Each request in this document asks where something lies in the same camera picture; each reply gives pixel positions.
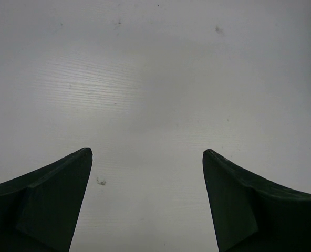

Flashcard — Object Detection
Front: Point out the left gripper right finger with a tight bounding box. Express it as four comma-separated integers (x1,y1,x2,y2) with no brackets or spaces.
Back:
202,149,311,251

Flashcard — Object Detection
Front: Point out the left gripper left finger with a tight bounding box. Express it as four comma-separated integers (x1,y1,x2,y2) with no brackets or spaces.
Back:
0,148,92,251

